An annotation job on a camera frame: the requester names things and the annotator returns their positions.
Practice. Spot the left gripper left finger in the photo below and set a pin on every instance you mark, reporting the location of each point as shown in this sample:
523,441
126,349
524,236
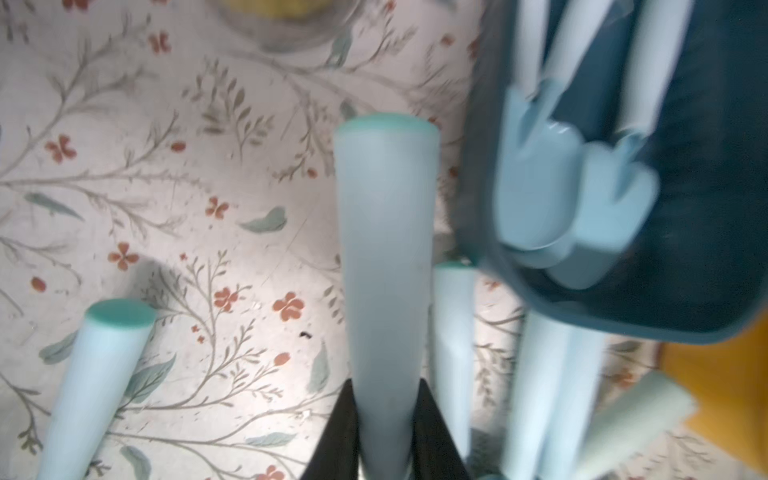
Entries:
336,456

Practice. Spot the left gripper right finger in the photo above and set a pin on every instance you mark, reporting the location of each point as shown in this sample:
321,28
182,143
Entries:
435,456

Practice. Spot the yellow storage box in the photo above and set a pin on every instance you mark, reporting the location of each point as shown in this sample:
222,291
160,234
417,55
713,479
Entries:
729,382

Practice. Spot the teal storage box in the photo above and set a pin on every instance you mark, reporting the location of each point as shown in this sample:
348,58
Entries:
697,272

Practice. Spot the blue shovel cluster middle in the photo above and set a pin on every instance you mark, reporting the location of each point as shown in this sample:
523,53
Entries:
453,304

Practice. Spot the blue shovel cluster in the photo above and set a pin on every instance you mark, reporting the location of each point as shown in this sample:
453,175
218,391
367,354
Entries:
554,389
453,304

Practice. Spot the blue shovel cluster back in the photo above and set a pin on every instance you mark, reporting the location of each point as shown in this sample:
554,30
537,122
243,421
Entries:
554,389

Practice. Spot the blue shovel mid right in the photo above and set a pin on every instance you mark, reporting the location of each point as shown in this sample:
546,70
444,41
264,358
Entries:
653,405

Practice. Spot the floral table mat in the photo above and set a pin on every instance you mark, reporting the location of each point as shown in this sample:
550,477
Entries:
148,150

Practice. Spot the yellow pencil cup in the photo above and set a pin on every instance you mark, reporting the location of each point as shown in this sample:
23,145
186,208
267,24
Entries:
286,26

